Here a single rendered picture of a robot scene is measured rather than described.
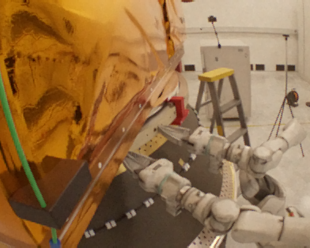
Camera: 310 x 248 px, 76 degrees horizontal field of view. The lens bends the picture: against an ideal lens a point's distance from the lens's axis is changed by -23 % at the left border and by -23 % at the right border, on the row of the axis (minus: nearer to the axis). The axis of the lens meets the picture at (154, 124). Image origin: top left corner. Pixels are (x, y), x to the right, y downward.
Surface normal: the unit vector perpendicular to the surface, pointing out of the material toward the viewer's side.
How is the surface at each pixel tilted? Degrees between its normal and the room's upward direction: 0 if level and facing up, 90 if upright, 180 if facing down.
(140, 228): 62
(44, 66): 88
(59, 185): 0
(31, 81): 88
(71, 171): 0
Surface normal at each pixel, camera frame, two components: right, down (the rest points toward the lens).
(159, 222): 0.56, -0.23
